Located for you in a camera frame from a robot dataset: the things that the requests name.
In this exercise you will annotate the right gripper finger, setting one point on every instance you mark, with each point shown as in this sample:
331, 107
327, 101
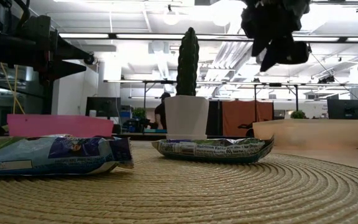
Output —
284, 53
260, 43

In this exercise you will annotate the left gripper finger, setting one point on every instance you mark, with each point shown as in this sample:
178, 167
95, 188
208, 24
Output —
73, 54
62, 70

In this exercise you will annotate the blue purple granola bar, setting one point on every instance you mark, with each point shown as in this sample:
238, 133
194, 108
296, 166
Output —
57, 158

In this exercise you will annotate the dark green granola bar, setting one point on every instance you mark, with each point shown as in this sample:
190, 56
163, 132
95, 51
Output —
213, 151

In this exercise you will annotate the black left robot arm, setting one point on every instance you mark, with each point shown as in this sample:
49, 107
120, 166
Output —
5, 46

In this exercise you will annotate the black hanging spotlight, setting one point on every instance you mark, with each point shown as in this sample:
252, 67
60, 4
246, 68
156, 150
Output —
326, 80

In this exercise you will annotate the white cup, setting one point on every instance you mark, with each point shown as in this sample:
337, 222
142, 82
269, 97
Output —
92, 113

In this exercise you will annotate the black computer monitor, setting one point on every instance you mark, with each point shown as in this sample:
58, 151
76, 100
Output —
102, 105
345, 109

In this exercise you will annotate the pink plastic bin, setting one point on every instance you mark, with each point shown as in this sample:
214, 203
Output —
57, 126

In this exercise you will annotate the green potted plant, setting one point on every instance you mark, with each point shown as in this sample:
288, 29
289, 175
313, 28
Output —
139, 112
298, 115

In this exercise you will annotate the green cactus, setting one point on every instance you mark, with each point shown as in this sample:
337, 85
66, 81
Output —
187, 62

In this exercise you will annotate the long overhead light bar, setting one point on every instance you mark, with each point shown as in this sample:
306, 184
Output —
148, 36

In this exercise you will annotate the orange curtain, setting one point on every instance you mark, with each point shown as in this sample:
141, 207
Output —
238, 118

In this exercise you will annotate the black curtain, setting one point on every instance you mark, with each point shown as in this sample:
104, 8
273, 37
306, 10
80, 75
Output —
214, 118

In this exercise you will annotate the orange plastic bin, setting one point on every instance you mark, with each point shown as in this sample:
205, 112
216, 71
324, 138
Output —
322, 133

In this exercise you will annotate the round ceiling lamp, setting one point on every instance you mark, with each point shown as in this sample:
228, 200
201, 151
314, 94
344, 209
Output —
171, 18

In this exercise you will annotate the white hexagonal plant pot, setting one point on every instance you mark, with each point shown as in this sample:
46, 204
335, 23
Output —
186, 118

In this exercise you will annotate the person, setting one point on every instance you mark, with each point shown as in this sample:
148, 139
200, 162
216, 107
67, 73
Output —
160, 115

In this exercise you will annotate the round woven placemat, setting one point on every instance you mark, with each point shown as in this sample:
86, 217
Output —
179, 199

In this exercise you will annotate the background metal rig frame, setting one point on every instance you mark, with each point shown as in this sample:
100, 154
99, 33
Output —
154, 82

